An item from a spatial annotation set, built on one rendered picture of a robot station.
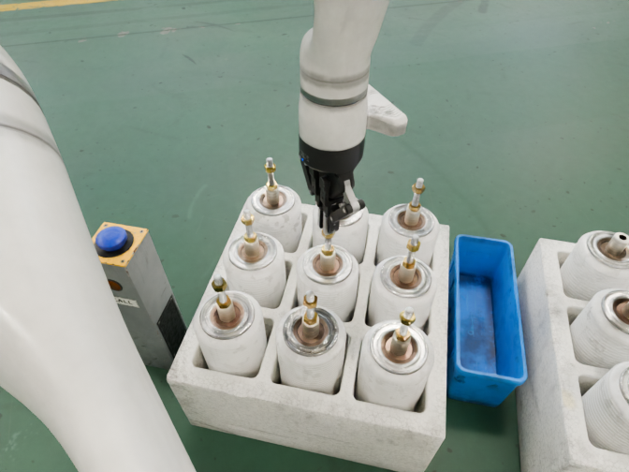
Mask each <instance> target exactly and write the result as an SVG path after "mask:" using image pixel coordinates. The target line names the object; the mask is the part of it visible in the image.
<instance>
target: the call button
mask: <svg viewBox="0 0 629 472"><path fill-rule="evenodd" d="M126 239H127V234H126V232H125V230H124V229H123V228H121V227H118V226H111V227H107V228H105V229H102V230H101V231H99V232H98V234H97V235H96V237H95V242H96V244H97V246H98V247H99V248H100V249H102V250H106V251H116V250H118V249H120V248H122V247H123V246H124V244H125V242H126Z"/></svg>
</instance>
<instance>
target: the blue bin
mask: <svg viewBox="0 0 629 472"><path fill-rule="evenodd" d="M527 376H528V374H527V365H526V357H525V349H524V341H523V332H522V325H521V316H520V308H519V293H518V284H517V277H516V268H515V260H514V252H513V246H512V244H511V243H509V242H508V241H504V240H497V239H491V238H484V237H477V236H472V235H465V234H461V235H458V236H457V237H456V239H455V242H454V252H453V256H452V259H451V262H450V265H449V269H448V306H447V352H446V396H447V397H448V398H450V399H453V400H458V401H463V402H467V403H472V404H478V405H483V406H491V407H496V406H498V405H499V404H500V403H501V402H502V401H503V400H504V399H505V398H506V397H507V396H508V395H509V394H510V393H511V392H512V391H513V390H514V389H515V388H516V387H517V386H520V385H522V384H523V383H524V382H525V381H526V379H527Z"/></svg>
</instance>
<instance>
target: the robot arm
mask: <svg viewBox="0 0 629 472"><path fill-rule="evenodd" d="M388 4H389V0H314V27H313V28H311V29H310V30H309V31H308V32H307V33H306V34H305V35H304V37H303V39H302V41H301V45H300V100H299V147H300V152H299V158H300V163H301V165H302V169H303V172H304V176H305V179H306V183H307V185H308V189H309V193H310V194H311V195H312V196H313V195H315V204H316V206H317V207H318V219H317V225H318V226H319V227H320V228H321V229H323V232H324V234H325V235H330V234H331V233H334V232H336V231H338V230H339V226H340V220H341V219H344V218H347V217H350V216H351V215H353V214H356V213H357V212H359V211H361V210H363V209H364V208H365V202H364V200H363V199H359V200H358V199H357V198H356V197H355V195H354V192H353V190H352V189H353V188H354V186H355V179H354V172H353V171H354V169H355V168H356V166H357V165H358V163H359V162H360V160H361V159H362V157H363V151H364V142H365V133H366V129H371V130H374V131H377V132H380V133H383V134H385V135H388V136H391V137H397V136H400V135H402V134H404V133H405V130H406V126H407V121H408V120H407V117H406V115H405V114H404V113H403V112H402V111H400V110H399V109H397V107H395V106H394V105H393V104H391V102H389V101H388V100H387V99H386V98H385V97H383V96H382V95H381V94H380V93H378V92H377V91H376V90H375V89H374V88H372V86H371V85H370V84H368V83H369V74H370V63H371V53H372V50H373V46H374V44H375V41H376V40H377V37H378V35H379V32H380V29H381V26H382V23H383V20H384V18H385V15H386V12H387V9H388ZM335 203H336V204H335ZM0 386H1V387H2V388H3V389H5V390H6V391H7V392H9V393H10V394H11V395H12V396H14V397H15V398H16V399H18V400H19V401H20V402H21V403H23V404H24V405H25V406H26V407H27V408H28V409H30V410H31V411H32V412H33V413H34V414H35V415H36V416H37V417H38V418H39V419H40V420H41V421H42V422H43V423H44V424H45V425H46V426H47V427H48V428H49V430H50V431H51V432H52V434H53V435H54V436H55V438H56V439H57V440H58V442H59V443H60V444H61V445H62V447H63V448H64V450H65V451H66V453H67V455H68V456H69V458H70V460H71V461H72V463H73V464H74V466H76V468H77V469H78V471H79V472H197V471H196V469H195V468H194V466H193V464H192V462H191V460H190V458H189V456H188V454H187V452H186V450H185V448H184V446H183V443H182V441H181V439H180V438H179V436H178V434H177V432H176V429H175V427H174V425H173V423H172V421H171V419H170V417H169V415H168V412H167V411H166V409H165V407H164V405H163V403H162V401H161V399H160V396H159V394H158V392H157V390H156V388H155V386H154V384H153V382H152V380H151V378H150V376H149V374H148V372H147V370H146V368H145V365H144V363H143V361H142V359H141V357H140V355H139V353H138V351H137V349H136V346H135V344H134V342H133V340H132V338H131V335H130V333H129V331H128V329H127V327H126V326H125V323H124V320H123V317H122V315H121V312H120V310H119V308H118V305H117V303H116V301H115V299H114V297H113V294H112V291H111V289H110V285H109V282H108V279H107V277H106V275H105V273H104V270H103V267H102V265H101V262H100V260H99V257H98V254H97V253H96V250H95V246H94V243H93V241H92V238H91V235H90V233H89V230H88V228H87V226H86V223H85V220H84V218H83V215H82V212H81V209H80V205H79V203H78V200H77V198H76V195H75V192H74V189H73V186H72V184H71V182H70V179H69V176H68V173H67V171H66V166H65V164H64V161H63V158H62V157H61V155H60V152H59V150H58V147H57V145H56V143H55V140H54V138H53V135H52V133H51V130H50V128H49V125H48V123H47V121H46V118H45V116H44V114H43V111H42V109H41V108H40V105H39V103H38V101H37V98H36V96H35V94H34V92H33V90H32V88H31V86H30V85H29V83H28V81H27V79H26V78H25V77H24V75H23V74H22V72H21V70H20V69H19V68H18V66H17V65H16V64H15V62H14V61H13V60H12V58H11V57H10V56H9V55H8V53H7V52H6V51H5V50H4V49H3V48H2V47H1V45H0Z"/></svg>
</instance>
